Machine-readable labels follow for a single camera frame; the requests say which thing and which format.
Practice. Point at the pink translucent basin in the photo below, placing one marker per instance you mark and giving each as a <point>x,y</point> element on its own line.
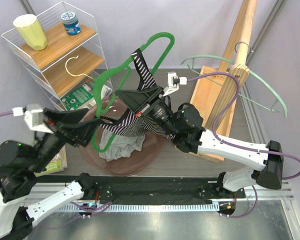
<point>124,166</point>

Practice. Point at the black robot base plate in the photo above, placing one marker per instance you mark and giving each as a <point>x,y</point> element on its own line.
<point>137,190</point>

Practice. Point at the wooden clothes rack stand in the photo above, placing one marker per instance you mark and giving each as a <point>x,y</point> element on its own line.
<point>211,96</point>

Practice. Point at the yellow faceted cup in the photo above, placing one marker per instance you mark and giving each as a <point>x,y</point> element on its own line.
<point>30,29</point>

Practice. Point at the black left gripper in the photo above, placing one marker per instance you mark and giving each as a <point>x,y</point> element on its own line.
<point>76,134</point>

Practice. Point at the green book on table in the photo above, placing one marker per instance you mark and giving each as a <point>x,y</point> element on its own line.
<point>57,164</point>

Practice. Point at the white wire shelf unit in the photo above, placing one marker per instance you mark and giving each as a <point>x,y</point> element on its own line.
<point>68,60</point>

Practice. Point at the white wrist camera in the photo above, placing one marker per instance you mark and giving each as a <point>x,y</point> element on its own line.
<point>173,83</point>
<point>33,115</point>

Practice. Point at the black white striped top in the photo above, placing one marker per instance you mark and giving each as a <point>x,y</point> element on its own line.
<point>128,125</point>

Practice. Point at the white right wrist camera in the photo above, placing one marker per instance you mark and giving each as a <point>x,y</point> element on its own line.
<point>173,83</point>

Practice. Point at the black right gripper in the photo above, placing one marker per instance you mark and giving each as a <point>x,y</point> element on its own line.
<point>136,99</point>

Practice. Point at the blue lidded jar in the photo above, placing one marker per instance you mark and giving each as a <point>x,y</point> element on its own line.
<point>71,23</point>

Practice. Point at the mint green clothes hanger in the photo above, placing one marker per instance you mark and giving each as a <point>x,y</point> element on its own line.
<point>239,71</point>

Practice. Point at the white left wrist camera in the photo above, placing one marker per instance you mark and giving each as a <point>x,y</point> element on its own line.
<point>33,115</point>

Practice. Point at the grey tank top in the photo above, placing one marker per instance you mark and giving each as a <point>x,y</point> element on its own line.
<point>122,147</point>

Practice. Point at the green book on shelf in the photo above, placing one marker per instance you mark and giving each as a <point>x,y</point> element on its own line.
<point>78,98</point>

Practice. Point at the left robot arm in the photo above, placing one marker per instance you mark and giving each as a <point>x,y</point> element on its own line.
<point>20,163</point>

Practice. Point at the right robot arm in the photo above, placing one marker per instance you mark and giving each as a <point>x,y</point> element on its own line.
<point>263,163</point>

